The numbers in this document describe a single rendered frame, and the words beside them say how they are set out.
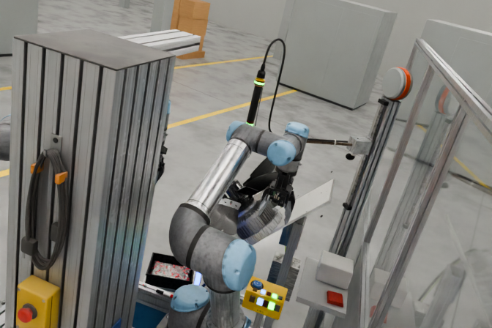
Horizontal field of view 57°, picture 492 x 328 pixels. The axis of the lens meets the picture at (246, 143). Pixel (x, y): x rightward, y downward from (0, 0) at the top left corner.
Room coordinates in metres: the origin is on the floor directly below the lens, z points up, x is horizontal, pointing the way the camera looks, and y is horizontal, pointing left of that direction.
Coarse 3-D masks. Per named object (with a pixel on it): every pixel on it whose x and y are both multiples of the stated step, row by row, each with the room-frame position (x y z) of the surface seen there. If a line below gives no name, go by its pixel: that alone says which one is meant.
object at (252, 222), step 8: (256, 208) 1.97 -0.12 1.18; (240, 216) 1.99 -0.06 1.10; (248, 216) 1.92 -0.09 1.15; (256, 216) 1.93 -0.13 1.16; (264, 216) 1.95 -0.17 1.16; (272, 216) 1.98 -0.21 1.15; (240, 224) 1.92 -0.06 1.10; (248, 224) 1.91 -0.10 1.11; (256, 224) 1.92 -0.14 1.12; (264, 224) 1.93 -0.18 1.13; (240, 232) 1.92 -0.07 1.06; (248, 232) 1.90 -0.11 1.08
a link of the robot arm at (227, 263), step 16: (208, 240) 0.94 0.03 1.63; (224, 240) 0.95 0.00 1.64; (240, 240) 0.97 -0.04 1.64; (192, 256) 0.92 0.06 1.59; (208, 256) 0.91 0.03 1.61; (224, 256) 0.91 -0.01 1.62; (240, 256) 0.91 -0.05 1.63; (208, 272) 0.91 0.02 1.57; (224, 272) 0.89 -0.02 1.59; (240, 272) 0.89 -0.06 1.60; (224, 288) 0.92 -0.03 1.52; (240, 288) 0.90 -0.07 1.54; (224, 304) 0.98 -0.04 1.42; (208, 320) 1.08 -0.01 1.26; (224, 320) 1.03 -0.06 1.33; (240, 320) 1.09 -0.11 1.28
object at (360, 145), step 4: (352, 136) 2.20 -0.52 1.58; (356, 136) 2.22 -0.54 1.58; (360, 136) 2.23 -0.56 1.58; (348, 140) 2.21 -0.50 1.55; (352, 140) 2.18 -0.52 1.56; (356, 140) 2.16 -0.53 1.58; (360, 140) 2.17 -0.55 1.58; (364, 140) 2.19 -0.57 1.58; (368, 140) 2.20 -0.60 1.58; (372, 140) 2.20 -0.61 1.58; (352, 144) 2.17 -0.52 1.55; (356, 144) 2.15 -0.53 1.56; (360, 144) 2.16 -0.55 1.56; (364, 144) 2.16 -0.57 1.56; (368, 144) 2.18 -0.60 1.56; (348, 148) 2.19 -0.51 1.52; (352, 148) 2.16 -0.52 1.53; (356, 148) 2.15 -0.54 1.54; (360, 148) 2.16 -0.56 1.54; (364, 148) 2.17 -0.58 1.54; (368, 148) 2.18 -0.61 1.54; (352, 152) 2.15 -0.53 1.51; (356, 152) 2.15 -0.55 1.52; (360, 152) 2.16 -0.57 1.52; (364, 152) 2.17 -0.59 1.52; (368, 152) 2.20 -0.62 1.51
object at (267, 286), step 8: (264, 280) 1.58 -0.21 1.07; (248, 288) 1.50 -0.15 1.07; (264, 288) 1.53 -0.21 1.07; (272, 288) 1.54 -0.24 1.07; (280, 288) 1.55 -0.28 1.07; (248, 296) 1.49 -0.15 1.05; (256, 296) 1.49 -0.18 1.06; (264, 296) 1.48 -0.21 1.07; (280, 296) 1.50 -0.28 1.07; (248, 304) 1.49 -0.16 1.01; (256, 304) 1.48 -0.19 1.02; (280, 304) 1.47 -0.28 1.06; (264, 312) 1.48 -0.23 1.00; (272, 312) 1.47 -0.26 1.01; (280, 312) 1.47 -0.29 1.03
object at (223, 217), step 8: (216, 208) 1.88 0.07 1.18; (224, 208) 1.89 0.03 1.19; (232, 208) 1.90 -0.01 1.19; (216, 216) 1.81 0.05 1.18; (224, 216) 1.82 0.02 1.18; (232, 216) 1.83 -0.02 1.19; (216, 224) 1.75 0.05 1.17; (224, 224) 1.76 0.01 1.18; (232, 224) 1.76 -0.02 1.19; (224, 232) 1.69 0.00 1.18; (232, 232) 1.69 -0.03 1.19
